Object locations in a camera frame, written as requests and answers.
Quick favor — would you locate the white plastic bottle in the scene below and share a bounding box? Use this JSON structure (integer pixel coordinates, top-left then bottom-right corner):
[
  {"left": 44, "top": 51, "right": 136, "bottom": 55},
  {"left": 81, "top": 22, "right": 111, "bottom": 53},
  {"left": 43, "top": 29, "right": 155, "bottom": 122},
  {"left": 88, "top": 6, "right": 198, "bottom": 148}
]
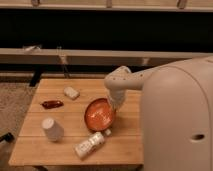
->
[{"left": 75, "top": 129, "right": 111, "bottom": 159}]

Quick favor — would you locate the orange ceramic bowl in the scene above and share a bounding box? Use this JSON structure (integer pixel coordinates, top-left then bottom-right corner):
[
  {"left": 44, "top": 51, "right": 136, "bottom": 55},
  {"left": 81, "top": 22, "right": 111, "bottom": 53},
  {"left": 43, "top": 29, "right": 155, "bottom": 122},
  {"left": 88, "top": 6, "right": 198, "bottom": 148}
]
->
[{"left": 84, "top": 98, "right": 116, "bottom": 131}]

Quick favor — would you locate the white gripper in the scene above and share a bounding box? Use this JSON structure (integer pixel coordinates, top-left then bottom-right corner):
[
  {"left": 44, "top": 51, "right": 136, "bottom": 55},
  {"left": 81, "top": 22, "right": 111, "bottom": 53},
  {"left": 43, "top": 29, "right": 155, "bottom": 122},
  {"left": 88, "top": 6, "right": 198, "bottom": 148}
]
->
[{"left": 107, "top": 90, "right": 125, "bottom": 110}]

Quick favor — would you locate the wooden table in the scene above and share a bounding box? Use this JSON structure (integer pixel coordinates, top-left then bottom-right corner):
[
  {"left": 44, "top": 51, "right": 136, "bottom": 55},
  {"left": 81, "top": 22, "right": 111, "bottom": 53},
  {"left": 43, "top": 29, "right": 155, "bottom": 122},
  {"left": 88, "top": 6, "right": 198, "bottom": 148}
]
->
[{"left": 9, "top": 79, "right": 143, "bottom": 166}]

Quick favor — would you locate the red chip bag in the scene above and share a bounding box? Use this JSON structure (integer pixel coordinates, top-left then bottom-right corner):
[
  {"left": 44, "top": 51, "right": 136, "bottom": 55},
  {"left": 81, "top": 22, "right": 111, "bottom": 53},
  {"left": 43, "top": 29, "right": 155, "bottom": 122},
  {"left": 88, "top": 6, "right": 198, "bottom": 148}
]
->
[{"left": 42, "top": 100, "right": 64, "bottom": 109}]

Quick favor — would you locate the black object at left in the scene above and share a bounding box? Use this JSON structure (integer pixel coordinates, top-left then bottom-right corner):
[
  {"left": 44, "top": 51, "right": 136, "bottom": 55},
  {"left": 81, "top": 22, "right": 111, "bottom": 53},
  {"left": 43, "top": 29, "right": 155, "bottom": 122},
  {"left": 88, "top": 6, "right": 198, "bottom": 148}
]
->
[{"left": 0, "top": 132, "right": 14, "bottom": 143}]

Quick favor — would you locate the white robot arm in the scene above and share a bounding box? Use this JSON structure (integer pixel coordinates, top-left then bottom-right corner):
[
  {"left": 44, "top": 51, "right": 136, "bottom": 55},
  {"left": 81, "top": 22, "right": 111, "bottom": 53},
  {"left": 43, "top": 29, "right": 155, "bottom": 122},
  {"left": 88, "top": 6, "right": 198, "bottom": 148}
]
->
[{"left": 104, "top": 56, "right": 213, "bottom": 171}]

